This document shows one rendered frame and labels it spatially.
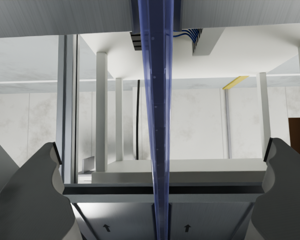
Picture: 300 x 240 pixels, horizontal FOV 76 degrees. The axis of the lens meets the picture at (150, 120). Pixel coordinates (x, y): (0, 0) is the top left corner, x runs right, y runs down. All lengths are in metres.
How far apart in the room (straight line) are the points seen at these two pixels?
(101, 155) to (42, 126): 3.54
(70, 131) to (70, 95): 0.09
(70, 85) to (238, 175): 0.52
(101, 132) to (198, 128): 3.11
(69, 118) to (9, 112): 4.02
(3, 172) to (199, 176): 0.47
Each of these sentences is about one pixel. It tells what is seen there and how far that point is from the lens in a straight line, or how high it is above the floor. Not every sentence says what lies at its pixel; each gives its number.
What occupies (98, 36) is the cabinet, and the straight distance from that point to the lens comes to 0.59.
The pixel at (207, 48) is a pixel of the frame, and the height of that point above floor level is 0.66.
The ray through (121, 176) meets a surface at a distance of 0.60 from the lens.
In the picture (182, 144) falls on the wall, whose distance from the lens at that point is 3.58.
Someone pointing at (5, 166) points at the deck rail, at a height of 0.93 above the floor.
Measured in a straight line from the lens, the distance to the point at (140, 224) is 0.29.
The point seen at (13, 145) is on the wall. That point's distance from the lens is 4.42.
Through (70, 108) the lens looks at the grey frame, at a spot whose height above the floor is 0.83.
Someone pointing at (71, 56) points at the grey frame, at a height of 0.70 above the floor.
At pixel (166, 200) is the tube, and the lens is 0.20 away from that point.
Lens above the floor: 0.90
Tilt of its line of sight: 5 degrees down
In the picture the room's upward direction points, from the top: 179 degrees clockwise
